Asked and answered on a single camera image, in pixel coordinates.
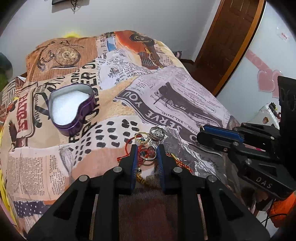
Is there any pile of jewelry rings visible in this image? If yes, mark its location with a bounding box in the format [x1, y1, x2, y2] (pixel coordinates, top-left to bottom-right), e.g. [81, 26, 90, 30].
[116, 126, 194, 186]

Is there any purple heart-shaped tin box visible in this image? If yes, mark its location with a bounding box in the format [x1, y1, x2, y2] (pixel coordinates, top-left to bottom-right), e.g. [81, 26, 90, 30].
[48, 84, 95, 137]

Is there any white sliding wardrobe door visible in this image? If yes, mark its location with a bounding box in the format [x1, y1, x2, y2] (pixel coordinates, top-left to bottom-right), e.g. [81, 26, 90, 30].
[217, 2, 295, 123]

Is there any brown wooden door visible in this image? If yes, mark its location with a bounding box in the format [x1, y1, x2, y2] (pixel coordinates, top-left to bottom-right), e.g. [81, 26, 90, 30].
[192, 0, 266, 95]

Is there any newspaper print duvet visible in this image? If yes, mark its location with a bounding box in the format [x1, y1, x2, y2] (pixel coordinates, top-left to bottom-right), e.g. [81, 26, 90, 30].
[1, 30, 244, 237]

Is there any yellow object behind bed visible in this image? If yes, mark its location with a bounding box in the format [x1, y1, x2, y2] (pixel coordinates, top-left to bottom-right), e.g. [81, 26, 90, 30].
[63, 31, 81, 38]

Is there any small black wall monitor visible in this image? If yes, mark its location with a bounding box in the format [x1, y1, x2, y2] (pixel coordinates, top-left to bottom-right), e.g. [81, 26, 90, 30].
[52, 0, 69, 5]

